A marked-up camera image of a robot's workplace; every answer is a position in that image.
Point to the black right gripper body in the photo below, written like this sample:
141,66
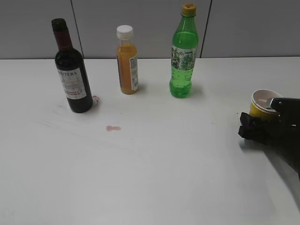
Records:
283,134

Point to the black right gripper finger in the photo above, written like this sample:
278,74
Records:
252,128
283,104

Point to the yellow paper cup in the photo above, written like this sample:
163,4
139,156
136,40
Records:
258,104

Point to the red wine bottle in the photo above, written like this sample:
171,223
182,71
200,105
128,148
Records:
71,69

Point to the spilled red wine stain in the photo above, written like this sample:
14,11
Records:
113,128

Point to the green plastic soda bottle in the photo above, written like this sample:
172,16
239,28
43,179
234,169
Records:
184,48

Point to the orange juice bottle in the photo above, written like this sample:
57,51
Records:
127,60

